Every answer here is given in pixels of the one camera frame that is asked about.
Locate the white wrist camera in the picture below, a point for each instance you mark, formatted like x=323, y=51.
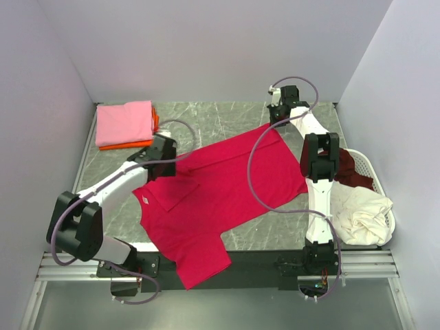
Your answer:
x=275, y=93
x=164, y=132

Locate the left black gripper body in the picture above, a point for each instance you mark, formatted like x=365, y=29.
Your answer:
x=168, y=169

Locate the folded orange t-shirt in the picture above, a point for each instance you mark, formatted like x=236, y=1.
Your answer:
x=137, y=144

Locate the crimson red t-shirt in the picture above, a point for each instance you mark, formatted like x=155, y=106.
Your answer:
x=217, y=188

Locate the white laundry basket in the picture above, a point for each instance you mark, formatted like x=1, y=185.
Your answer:
x=364, y=167

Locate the cream white t-shirt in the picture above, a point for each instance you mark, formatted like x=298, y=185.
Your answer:
x=359, y=215

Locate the aluminium frame rail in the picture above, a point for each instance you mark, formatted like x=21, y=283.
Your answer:
x=364, y=268

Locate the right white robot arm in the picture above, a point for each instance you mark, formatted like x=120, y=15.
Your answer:
x=319, y=164

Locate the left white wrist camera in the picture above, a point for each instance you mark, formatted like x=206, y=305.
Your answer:
x=164, y=132

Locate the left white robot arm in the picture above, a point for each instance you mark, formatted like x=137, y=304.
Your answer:
x=76, y=226

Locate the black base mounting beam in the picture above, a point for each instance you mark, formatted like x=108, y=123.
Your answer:
x=164, y=271

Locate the dark maroon t-shirt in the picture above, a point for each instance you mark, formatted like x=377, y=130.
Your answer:
x=348, y=176

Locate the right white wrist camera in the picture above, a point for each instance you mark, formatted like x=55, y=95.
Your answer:
x=275, y=93

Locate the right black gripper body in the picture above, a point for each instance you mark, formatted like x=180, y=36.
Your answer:
x=275, y=115

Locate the folded pink t-shirt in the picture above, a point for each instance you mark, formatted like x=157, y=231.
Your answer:
x=122, y=123

